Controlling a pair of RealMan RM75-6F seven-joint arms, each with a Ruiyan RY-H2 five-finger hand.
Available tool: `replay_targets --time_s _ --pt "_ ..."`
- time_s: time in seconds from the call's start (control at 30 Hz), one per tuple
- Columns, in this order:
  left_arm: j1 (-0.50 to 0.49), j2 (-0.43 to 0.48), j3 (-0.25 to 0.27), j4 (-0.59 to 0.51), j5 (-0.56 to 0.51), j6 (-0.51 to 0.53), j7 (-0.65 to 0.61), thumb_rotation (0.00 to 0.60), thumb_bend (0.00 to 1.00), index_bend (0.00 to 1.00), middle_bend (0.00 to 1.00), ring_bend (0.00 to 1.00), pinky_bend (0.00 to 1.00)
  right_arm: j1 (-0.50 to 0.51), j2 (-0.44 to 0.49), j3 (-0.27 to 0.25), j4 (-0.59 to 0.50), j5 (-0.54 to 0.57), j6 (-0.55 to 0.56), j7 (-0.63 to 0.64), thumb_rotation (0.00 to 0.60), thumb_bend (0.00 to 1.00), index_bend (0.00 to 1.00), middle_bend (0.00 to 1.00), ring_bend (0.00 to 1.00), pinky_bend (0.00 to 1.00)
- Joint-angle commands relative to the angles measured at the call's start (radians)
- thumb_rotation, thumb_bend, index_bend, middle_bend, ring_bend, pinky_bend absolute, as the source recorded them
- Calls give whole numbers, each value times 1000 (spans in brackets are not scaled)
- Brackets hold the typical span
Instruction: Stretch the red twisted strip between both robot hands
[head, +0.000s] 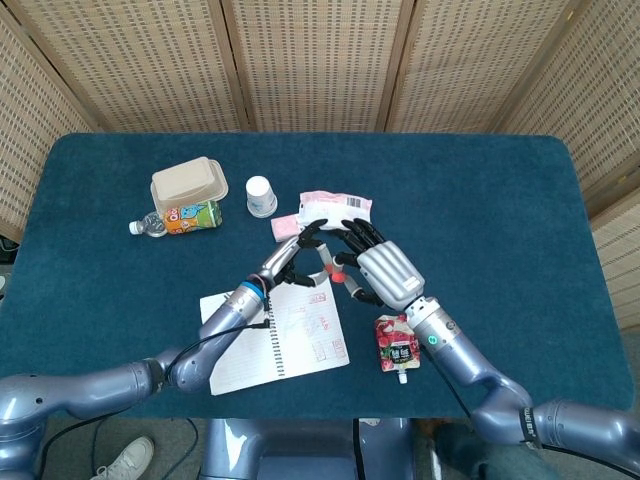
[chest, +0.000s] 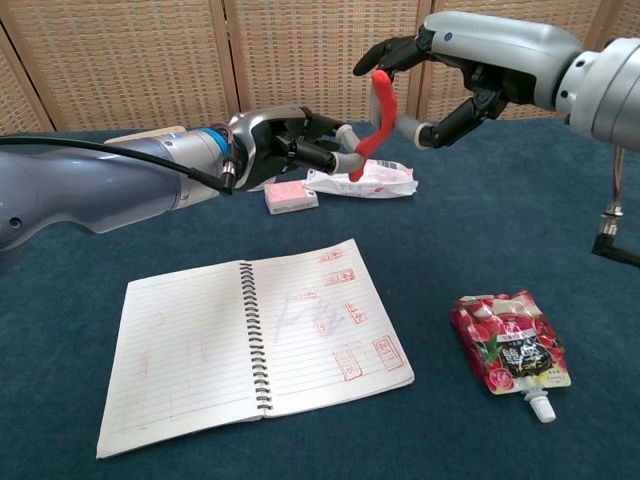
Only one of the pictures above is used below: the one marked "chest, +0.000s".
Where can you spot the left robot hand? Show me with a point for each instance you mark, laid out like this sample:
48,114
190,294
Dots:
265,145

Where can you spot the small pink box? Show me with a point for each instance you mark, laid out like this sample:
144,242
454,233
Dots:
290,196

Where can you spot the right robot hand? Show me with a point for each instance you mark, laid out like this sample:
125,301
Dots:
510,55

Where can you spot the blue table cloth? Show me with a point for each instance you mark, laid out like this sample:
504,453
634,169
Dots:
475,235

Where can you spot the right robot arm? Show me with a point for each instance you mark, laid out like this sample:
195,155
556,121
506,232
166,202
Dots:
610,85

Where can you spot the white pink snack packet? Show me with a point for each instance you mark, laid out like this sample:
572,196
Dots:
387,181

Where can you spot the red juice pouch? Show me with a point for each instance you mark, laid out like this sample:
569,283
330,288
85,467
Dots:
510,345

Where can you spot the open spiral notebook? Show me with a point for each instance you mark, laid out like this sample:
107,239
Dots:
195,350

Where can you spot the red flexible stick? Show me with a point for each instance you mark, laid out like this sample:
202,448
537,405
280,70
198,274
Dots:
387,107

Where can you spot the woven bamboo folding screen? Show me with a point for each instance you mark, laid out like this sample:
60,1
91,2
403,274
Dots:
150,60

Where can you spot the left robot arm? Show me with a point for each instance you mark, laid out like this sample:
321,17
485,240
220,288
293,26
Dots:
100,185

